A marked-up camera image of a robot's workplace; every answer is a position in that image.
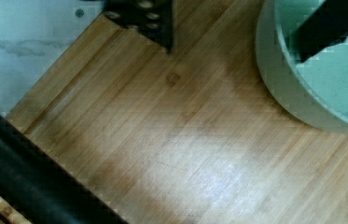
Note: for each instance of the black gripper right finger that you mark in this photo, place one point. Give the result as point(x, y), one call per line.
point(326, 27)

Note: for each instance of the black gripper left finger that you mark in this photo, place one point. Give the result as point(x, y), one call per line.
point(151, 18)

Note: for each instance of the light green cup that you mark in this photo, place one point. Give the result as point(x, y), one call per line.
point(316, 91)

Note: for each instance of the wooden tray cutting board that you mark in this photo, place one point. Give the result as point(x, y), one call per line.
point(192, 137)

